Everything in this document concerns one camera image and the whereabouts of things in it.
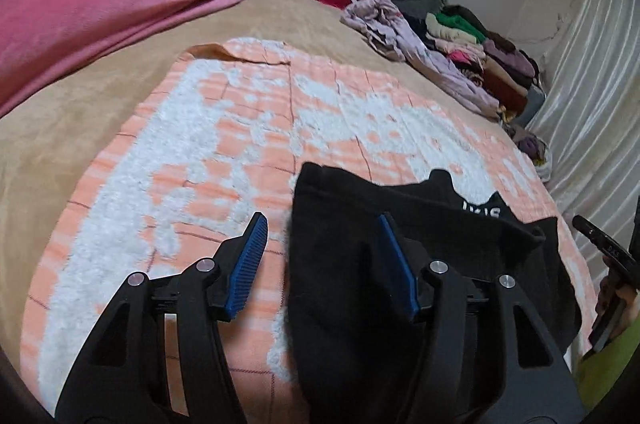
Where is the person's yellow-green garment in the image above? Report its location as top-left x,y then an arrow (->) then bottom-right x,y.
575,319 -> 640,412

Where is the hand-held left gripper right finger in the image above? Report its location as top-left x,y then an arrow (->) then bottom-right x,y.
370,214 -> 588,424

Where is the pile of folded clothes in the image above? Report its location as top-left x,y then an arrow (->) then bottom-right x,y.
405,4 -> 543,117

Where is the lilac garment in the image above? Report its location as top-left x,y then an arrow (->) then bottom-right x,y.
341,0 -> 501,120

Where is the person's right hand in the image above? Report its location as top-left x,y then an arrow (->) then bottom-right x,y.
599,277 -> 640,330

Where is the black sweater with orange cuffs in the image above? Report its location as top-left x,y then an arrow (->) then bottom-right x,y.
282,161 -> 583,424

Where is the pink duvet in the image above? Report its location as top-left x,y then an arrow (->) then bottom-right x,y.
0,0 -> 295,117

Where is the grey-blue pillow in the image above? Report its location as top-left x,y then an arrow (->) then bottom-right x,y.
525,83 -> 548,115

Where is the white bag with clothes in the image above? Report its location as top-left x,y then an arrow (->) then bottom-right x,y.
507,124 -> 553,182

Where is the orange and white plush blanket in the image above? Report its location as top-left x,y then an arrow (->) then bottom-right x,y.
20,37 -> 601,424

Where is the white satin curtain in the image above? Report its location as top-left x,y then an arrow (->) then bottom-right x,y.
525,0 -> 640,255

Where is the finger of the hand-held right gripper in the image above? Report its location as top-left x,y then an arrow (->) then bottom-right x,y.
572,215 -> 626,277

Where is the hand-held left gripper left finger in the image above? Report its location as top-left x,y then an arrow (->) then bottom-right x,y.
54,211 -> 271,424

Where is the beige bed sheet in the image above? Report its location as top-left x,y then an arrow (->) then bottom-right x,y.
0,0 -> 516,405

